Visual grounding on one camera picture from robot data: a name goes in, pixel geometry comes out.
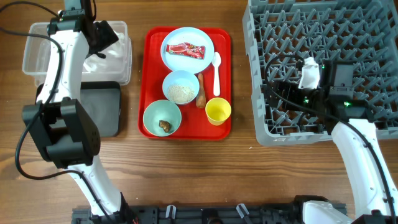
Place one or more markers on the white plastic spoon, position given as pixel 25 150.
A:
pixel 216 62

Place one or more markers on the red snack wrapper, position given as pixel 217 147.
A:
pixel 187 49

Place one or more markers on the white tissue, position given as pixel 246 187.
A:
pixel 113 61

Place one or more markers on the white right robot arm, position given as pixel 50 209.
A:
pixel 325 90

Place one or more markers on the carrot piece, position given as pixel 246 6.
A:
pixel 201 97

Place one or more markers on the yellow plastic cup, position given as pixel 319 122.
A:
pixel 218 110

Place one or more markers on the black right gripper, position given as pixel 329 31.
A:
pixel 290 89

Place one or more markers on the brown food scrap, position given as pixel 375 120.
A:
pixel 165 125

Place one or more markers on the black plastic tray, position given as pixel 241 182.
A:
pixel 102 102

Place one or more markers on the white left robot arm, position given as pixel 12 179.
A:
pixel 61 129

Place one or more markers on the clear plastic bin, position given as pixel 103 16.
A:
pixel 37 56

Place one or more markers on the mint green bowl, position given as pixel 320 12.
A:
pixel 162 110

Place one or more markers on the light blue plate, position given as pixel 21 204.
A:
pixel 192 36

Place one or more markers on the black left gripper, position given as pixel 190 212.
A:
pixel 106 37

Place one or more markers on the grey dishwasher rack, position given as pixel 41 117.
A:
pixel 364 32

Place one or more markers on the light blue rice bowl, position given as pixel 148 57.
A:
pixel 183 78

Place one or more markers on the cooked white rice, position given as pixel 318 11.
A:
pixel 180 94

